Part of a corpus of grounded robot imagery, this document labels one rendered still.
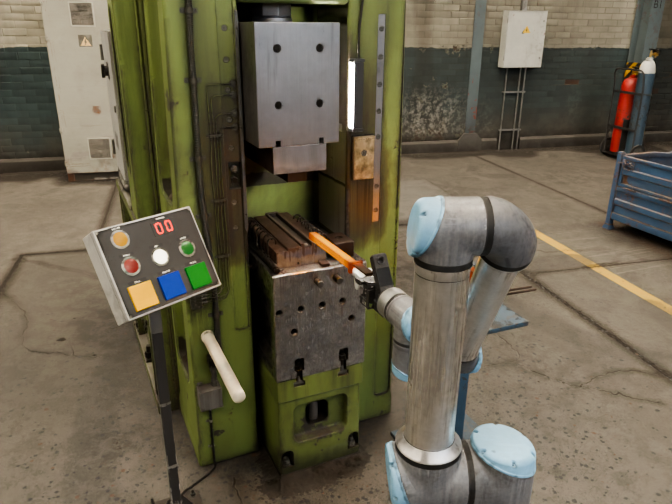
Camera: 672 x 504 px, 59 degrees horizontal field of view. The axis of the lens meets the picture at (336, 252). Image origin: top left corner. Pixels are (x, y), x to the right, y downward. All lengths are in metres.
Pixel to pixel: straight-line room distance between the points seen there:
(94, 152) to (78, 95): 0.65
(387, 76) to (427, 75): 6.36
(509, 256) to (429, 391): 0.33
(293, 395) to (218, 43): 1.33
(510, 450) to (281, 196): 1.59
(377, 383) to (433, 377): 1.59
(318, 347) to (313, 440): 0.44
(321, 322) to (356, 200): 0.51
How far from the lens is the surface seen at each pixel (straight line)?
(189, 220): 1.98
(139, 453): 2.86
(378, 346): 2.74
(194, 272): 1.93
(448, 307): 1.18
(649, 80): 9.14
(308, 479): 2.62
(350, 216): 2.40
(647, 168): 5.73
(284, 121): 2.06
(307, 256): 2.22
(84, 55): 7.42
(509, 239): 1.16
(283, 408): 2.43
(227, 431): 2.65
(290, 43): 2.04
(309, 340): 2.30
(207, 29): 2.11
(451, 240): 1.12
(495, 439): 1.47
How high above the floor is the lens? 1.76
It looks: 21 degrees down
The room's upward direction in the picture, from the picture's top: straight up
